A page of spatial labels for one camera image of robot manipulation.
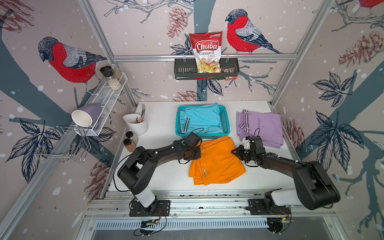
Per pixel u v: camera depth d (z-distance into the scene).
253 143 0.73
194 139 0.73
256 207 0.73
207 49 0.80
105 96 0.83
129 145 0.89
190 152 0.69
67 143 0.58
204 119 1.01
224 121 0.98
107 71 0.78
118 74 0.86
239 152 0.81
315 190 0.43
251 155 0.76
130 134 0.93
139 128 0.98
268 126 1.04
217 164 0.87
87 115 0.60
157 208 0.73
